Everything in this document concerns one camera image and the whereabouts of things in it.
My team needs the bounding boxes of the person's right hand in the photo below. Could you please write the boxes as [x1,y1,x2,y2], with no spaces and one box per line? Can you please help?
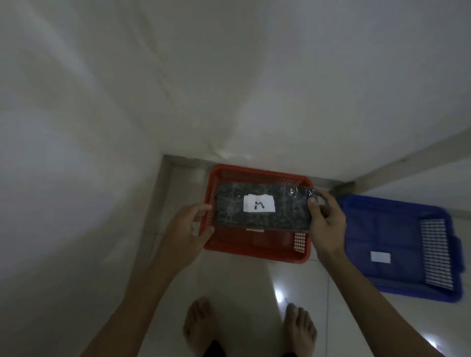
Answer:
[307,189,347,259]

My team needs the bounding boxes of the person's left hand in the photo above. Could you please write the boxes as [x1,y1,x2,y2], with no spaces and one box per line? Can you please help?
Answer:
[161,203,215,266]

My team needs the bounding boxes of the dark packet white label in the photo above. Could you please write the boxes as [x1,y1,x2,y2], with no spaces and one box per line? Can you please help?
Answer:
[214,182,318,233]

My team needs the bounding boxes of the person's left forearm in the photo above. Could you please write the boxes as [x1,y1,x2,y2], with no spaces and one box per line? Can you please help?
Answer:
[79,252,199,357]

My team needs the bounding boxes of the person's right forearm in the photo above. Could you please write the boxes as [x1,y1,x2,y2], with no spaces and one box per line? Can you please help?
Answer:
[316,247,449,357]

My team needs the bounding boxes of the red plastic basket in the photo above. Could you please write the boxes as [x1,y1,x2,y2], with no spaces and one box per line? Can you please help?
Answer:
[203,164,314,264]

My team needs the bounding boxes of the blue plastic basket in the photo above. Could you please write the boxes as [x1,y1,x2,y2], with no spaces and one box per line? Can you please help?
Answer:
[336,194,464,303]

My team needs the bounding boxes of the person's left foot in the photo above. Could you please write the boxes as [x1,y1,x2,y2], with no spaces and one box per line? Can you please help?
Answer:
[183,297,215,357]

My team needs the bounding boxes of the person's foot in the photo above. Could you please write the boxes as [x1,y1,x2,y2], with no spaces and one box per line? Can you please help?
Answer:
[183,297,215,357]
[282,302,318,357]

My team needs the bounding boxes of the person's black trousers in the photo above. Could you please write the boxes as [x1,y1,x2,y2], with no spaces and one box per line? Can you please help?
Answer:
[205,340,226,357]

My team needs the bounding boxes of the person's right foot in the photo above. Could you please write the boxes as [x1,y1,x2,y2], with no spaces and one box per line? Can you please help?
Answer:
[282,302,318,357]

